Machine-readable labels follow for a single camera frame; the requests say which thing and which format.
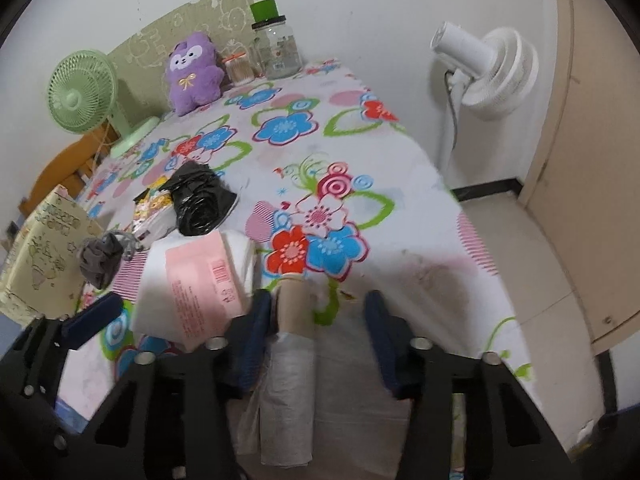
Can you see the white standing fan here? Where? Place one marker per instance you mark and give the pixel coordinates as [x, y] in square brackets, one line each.
[500, 75]

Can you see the purple plush toy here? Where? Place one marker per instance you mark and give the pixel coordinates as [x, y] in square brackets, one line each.
[192, 85]

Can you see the black garbage bag roll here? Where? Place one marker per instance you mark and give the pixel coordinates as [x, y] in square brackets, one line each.
[197, 200]

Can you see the floral tablecloth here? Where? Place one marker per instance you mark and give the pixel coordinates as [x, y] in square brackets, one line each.
[320, 125]

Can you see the wooden headboard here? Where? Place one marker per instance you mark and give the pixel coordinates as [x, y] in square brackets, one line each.
[55, 170]

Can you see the white garbage bag roll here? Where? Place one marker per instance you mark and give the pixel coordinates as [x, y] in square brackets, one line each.
[292, 390]

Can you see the green desk fan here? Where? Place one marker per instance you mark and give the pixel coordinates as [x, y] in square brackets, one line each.
[75, 95]

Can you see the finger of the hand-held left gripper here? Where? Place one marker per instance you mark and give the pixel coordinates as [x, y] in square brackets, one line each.
[95, 319]

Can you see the green patterned board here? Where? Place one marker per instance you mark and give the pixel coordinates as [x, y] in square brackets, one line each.
[150, 45]

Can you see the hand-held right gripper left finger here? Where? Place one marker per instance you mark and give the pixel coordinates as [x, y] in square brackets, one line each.
[254, 345]

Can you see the cotton swab container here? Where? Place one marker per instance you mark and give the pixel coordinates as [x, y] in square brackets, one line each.
[237, 71]

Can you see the beige wooden door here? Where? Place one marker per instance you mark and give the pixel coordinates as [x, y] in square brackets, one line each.
[590, 160]

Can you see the grey hair scrunchie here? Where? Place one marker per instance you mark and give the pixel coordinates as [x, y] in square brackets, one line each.
[100, 257]

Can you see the glass jar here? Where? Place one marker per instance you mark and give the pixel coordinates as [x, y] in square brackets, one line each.
[277, 52]

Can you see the cartoon animal snack bag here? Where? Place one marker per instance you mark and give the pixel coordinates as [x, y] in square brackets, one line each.
[154, 202]

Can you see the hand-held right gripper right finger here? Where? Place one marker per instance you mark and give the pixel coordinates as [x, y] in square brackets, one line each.
[381, 345]

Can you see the green cup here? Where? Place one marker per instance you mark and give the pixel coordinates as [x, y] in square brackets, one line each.
[265, 10]

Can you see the white toilet paper pack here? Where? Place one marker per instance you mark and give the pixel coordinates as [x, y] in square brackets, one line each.
[165, 280]

